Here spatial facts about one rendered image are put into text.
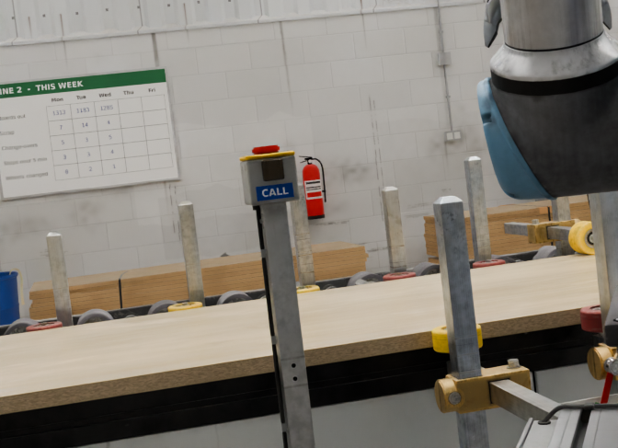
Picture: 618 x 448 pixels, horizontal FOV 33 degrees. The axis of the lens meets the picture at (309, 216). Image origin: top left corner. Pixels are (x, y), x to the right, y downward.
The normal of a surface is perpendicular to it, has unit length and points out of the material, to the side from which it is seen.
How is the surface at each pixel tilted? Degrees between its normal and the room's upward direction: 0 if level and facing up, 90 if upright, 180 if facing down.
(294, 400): 90
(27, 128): 90
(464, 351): 90
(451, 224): 90
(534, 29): 111
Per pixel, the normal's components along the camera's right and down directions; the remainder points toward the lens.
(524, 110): -0.69, 0.42
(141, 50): 0.19, 0.03
